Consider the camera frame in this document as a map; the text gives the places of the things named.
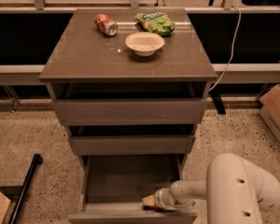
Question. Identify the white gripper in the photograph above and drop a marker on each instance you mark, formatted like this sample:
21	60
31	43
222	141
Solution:
160	199

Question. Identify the red apple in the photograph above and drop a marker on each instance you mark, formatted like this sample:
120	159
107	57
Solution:
150	207

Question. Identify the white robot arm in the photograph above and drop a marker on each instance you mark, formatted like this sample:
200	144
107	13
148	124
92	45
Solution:
236	192

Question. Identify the bottom grey drawer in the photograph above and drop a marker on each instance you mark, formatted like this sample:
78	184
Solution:
114	186

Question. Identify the grey drawer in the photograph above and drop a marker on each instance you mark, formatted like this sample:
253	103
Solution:
114	186
130	145
129	112

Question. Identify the middle grey drawer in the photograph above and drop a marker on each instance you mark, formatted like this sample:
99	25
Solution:
130	145

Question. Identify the top grey drawer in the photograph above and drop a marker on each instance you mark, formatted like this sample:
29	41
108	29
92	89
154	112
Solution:
129	112

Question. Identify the grey drawer cabinet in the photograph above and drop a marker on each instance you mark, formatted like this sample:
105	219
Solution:
87	65

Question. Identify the black pole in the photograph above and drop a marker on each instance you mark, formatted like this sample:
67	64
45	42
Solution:
37	160

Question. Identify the white paper bowl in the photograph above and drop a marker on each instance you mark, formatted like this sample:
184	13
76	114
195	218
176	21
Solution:
144	43

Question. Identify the cardboard box right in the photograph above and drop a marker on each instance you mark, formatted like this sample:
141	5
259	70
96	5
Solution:
270	111

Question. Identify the green chip bag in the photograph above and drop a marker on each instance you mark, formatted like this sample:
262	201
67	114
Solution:
156	22

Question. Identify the orange soda can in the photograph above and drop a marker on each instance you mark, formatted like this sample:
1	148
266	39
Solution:
106	25

